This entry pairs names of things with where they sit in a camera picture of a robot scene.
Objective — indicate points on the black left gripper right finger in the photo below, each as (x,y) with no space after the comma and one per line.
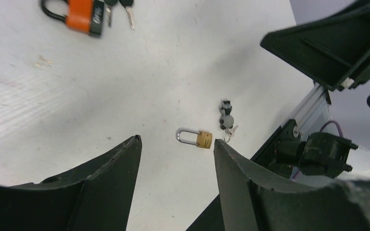
(256,199)

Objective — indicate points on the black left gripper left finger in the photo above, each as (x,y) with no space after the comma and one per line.
(94,196)

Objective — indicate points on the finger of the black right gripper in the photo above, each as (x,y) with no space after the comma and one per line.
(334,51)

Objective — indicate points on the silver key with rings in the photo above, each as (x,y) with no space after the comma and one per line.
(229,133)

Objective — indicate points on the brass long-shackle padlock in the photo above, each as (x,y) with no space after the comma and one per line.
(203,140)

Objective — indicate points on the orange Opel padlock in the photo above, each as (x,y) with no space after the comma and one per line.
(84,16)

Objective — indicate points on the black-headed silver spare key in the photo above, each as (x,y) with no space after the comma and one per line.
(128,6)

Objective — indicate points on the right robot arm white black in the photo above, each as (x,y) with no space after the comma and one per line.
(321,154)

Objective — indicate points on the aluminium frame rail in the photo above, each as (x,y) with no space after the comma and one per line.
(313,110)

